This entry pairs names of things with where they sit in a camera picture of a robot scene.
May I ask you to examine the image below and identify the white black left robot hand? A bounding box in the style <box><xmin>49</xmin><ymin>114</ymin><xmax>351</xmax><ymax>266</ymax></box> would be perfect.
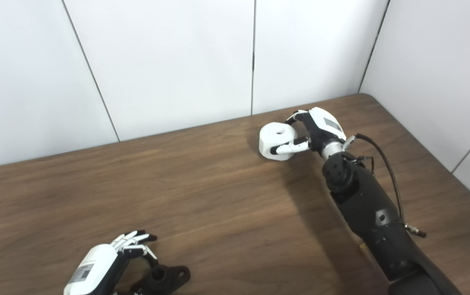
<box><xmin>64</xmin><ymin>230</ymin><xmax>157</xmax><ymax>295</ymax></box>

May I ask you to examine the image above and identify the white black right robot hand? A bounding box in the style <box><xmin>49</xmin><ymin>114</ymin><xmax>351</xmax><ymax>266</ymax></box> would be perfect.
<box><xmin>271</xmin><ymin>107</ymin><xmax>347</xmax><ymax>158</ymax></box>

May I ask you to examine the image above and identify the white block with holes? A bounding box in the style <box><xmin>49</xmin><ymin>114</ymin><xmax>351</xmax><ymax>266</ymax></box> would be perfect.
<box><xmin>258</xmin><ymin>122</ymin><xmax>299</xmax><ymax>161</ymax></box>

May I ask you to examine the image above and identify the black flanged holder part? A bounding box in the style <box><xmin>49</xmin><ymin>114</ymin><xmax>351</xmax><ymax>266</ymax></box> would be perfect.
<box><xmin>130</xmin><ymin>265</ymin><xmax>191</xmax><ymax>295</ymax></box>

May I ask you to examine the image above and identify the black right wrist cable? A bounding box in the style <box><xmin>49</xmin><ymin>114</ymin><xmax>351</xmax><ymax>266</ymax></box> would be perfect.
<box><xmin>344</xmin><ymin>133</ymin><xmax>427</xmax><ymax>238</ymax></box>

